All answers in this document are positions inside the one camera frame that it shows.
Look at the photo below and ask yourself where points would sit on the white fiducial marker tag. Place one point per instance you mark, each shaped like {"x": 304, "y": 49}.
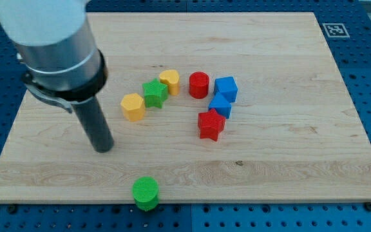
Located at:
{"x": 335, "y": 30}

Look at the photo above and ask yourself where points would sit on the green star block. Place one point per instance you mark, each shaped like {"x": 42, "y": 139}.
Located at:
{"x": 155, "y": 93}

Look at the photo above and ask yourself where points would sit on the red cylinder block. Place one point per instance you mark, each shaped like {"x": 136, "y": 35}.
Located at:
{"x": 198, "y": 85}

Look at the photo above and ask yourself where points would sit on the red star block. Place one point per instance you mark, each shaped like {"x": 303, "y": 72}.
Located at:
{"x": 211, "y": 124}

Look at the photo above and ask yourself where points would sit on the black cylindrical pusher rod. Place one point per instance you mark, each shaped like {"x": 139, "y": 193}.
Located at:
{"x": 93, "y": 121}

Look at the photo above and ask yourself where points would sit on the light wooden board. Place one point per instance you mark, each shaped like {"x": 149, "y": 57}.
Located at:
{"x": 293, "y": 135}

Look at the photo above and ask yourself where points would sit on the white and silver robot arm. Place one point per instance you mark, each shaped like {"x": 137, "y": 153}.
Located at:
{"x": 57, "y": 46}

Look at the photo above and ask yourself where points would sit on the green cylinder block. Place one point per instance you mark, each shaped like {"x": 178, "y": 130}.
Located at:
{"x": 145, "y": 192}

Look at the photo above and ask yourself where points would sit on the yellow hexagon block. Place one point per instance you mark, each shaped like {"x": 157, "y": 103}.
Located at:
{"x": 133, "y": 107}

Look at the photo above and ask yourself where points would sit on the yellow heart block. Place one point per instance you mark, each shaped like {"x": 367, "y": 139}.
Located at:
{"x": 172, "y": 79}

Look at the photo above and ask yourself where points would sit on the blue cube block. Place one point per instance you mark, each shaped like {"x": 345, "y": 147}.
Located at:
{"x": 227, "y": 87}

